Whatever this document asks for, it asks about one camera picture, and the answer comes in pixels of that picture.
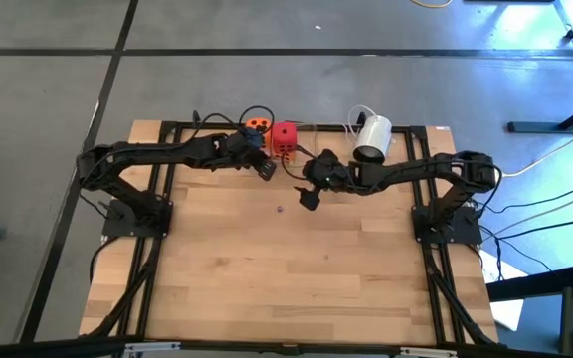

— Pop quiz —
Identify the black aluminium table frame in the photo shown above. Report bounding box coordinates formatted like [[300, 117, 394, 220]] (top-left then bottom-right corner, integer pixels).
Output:
[[80, 119, 499, 349]]

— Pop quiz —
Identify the black camera mount beam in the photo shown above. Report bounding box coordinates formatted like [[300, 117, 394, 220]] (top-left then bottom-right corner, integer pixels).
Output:
[[0, 335, 573, 358]]

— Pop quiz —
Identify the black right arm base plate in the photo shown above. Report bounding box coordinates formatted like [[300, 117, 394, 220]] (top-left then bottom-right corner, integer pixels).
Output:
[[411, 205, 484, 246]]

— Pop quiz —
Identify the white fan cable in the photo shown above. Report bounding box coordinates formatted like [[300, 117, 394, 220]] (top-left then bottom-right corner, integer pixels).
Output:
[[345, 103, 383, 146]]

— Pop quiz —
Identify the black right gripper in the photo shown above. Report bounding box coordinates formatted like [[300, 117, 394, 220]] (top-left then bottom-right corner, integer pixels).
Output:
[[293, 148, 353, 213]]

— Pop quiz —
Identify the clear plastic bin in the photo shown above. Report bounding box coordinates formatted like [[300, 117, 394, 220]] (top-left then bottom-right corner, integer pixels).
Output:
[[239, 119, 343, 173]]

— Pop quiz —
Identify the black table leg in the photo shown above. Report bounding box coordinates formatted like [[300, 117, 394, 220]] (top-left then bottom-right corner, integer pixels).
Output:
[[506, 92, 573, 135]]

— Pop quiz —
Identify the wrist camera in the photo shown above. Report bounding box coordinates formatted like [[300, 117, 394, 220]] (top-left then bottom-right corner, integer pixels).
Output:
[[239, 127, 264, 148], [311, 148, 341, 173]]

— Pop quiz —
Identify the white floor cable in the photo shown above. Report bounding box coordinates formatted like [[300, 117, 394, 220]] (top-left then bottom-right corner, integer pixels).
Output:
[[500, 132, 573, 179]]

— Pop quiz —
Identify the black and white fan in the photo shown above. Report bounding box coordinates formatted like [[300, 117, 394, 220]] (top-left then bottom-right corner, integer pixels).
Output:
[[351, 114, 394, 165]]

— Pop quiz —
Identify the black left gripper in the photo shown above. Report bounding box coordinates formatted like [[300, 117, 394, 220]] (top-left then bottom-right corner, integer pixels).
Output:
[[223, 128, 279, 182]]

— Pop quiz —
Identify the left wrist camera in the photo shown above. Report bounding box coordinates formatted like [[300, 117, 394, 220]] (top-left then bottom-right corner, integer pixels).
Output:
[[239, 127, 264, 148]]

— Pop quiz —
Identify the black floor cable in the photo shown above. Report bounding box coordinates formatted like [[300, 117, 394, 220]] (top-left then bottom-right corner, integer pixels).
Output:
[[474, 182, 573, 216], [478, 215, 573, 242]]

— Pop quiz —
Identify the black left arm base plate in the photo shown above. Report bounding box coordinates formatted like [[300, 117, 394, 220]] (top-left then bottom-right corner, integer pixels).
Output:
[[100, 197, 174, 240]]

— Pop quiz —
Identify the large magenta foam die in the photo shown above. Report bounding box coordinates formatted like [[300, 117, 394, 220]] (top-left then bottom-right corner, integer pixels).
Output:
[[271, 121, 299, 159]]

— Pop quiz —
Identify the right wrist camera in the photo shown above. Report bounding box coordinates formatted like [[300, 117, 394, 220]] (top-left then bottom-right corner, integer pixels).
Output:
[[311, 148, 341, 173]]

